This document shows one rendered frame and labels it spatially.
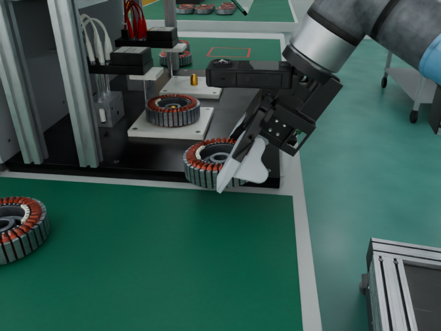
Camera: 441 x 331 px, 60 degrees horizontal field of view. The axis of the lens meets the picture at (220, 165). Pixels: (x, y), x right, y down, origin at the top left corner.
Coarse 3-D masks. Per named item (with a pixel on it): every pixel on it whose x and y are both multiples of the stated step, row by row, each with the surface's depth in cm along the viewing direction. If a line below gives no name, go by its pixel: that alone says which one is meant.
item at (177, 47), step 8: (152, 32) 94; (160, 32) 93; (168, 32) 93; (176, 32) 98; (120, 40) 95; (128, 40) 95; (136, 40) 95; (144, 40) 95; (152, 40) 95; (160, 40) 94; (168, 40) 94; (176, 40) 98; (160, 48) 95; (168, 48) 95; (176, 48) 95; (184, 48) 98
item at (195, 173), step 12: (204, 144) 60; (216, 144) 61; (228, 144) 60; (192, 156) 57; (204, 156) 60; (216, 156) 59; (192, 168) 54; (204, 168) 54; (216, 168) 53; (192, 180) 56; (204, 180) 54; (216, 180) 53; (240, 180) 54
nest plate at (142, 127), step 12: (204, 108) 86; (144, 120) 80; (204, 120) 80; (132, 132) 75; (144, 132) 75; (156, 132) 75; (168, 132) 74; (180, 132) 74; (192, 132) 74; (204, 132) 75
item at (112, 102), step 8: (96, 96) 80; (112, 96) 80; (120, 96) 83; (96, 104) 77; (104, 104) 77; (112, 104) 79; (120, 104) 83; (96, 112) 78; (112, 112) 79; (120, 112) 83; (96, 120) 79; (112, 120) 79
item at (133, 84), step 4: (128, 76) 99; (128, 80) 100; (132, 80) 100; (136, 80) 99; (140, 80) 99; (148, 80) 102; (152, 80) 105; (128, 84) 100; (132, 84) 100; (136, 84) 100; (140, 84) 100; (148, 84) 102; (152, 84) 106; (128, 88) 101; (132, 88) 101; (136, 88) 100; (140, 88) 100; (148, 88) 102
